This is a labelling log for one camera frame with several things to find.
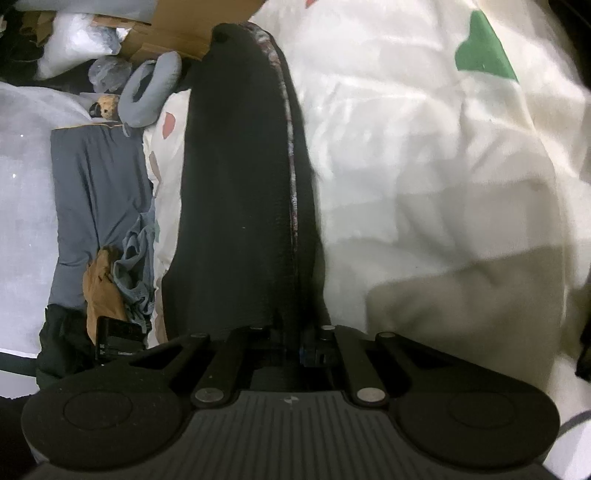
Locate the grey-blue neck pillow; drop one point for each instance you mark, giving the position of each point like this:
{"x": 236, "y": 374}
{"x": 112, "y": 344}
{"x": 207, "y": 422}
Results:
{"x": 152, "y": 87}

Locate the black bear-print shorts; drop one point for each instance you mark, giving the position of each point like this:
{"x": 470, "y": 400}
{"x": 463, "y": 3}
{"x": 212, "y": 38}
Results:
{"x": 231, "y": 184}

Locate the folded cardboard sheet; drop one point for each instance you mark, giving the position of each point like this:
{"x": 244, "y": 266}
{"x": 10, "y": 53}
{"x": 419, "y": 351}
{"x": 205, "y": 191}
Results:
{"x": 184, "y": 27}

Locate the white pillow in plastic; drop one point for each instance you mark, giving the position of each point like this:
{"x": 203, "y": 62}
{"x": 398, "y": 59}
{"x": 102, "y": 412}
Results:
{"x": 74, "y": 46}

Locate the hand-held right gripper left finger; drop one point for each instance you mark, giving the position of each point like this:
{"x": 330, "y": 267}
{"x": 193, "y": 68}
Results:
{"x": 240, "y": 342}

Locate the dark cloth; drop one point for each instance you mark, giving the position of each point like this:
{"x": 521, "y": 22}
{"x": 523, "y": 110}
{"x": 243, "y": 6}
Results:
{"x": 64, "y": 346}

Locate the white curtain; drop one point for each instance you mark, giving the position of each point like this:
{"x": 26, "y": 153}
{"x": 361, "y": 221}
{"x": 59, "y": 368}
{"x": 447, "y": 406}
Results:
{"x": 23, "y": 207}

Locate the light blue garment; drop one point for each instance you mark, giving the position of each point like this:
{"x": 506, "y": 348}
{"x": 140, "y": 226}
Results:
{"x": 136, "y": 267}

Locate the grey upright mattress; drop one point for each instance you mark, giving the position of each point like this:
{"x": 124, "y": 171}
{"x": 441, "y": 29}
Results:
{"x": 83, "y": 5}

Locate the cream bear-print blanket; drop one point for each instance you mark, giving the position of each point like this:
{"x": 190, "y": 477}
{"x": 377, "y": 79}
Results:
{"x": 415, "y": 184}

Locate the mustard brown garment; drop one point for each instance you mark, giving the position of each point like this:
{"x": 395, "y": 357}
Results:
{"x": 104, "y": 286}

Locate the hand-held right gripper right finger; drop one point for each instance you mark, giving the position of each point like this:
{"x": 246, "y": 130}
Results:
{"x": 303, "y": 356}

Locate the small teddy bear toy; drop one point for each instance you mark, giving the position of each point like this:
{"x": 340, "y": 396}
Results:
{"x": 108, "y": 107}

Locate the grey pillow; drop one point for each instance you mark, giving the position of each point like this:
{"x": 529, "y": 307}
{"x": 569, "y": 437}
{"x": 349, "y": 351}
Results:
{"x": 92, "y": 184}

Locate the clear plastic bag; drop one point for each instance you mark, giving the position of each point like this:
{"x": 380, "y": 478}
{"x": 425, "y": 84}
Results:
{"x": 108, "y": 74}

